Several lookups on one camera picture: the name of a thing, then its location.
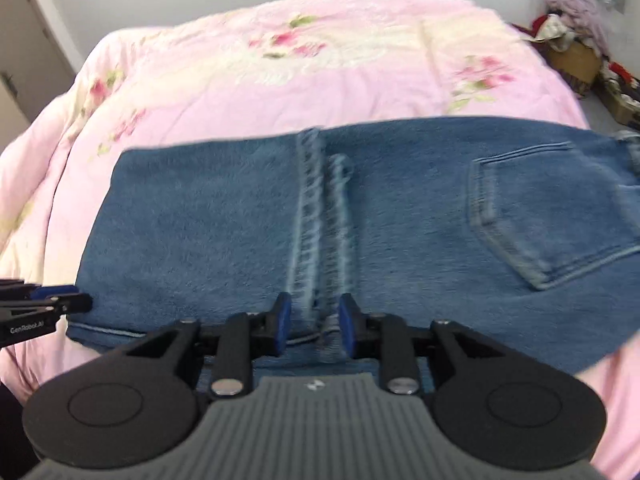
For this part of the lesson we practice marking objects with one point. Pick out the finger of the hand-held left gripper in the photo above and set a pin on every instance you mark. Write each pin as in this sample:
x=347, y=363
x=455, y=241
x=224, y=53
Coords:
x=70, y=304
x=52, y=291

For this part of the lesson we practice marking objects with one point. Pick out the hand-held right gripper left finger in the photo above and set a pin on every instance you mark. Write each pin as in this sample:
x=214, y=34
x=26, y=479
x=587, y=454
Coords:
x=282, y=322

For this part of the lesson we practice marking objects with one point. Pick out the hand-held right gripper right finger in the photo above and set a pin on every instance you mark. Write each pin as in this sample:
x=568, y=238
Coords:
x=346, y=325

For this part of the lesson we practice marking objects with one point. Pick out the blue denim pants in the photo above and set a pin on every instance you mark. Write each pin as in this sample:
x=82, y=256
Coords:
x=200, y=220

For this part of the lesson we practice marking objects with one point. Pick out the grey door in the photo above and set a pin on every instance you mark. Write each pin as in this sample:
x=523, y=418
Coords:
x=25, y=60

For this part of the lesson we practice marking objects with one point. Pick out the pink floral quilt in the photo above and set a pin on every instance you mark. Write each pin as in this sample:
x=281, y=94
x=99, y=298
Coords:
x=300, y=85

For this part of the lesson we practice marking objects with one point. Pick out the cardboard box with clothes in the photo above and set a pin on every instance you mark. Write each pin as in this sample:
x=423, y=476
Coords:
x=622, y=95

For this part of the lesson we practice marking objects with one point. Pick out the pile of clothes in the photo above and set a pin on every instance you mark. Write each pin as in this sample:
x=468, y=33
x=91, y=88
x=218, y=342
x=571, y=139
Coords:
x=570, y=10

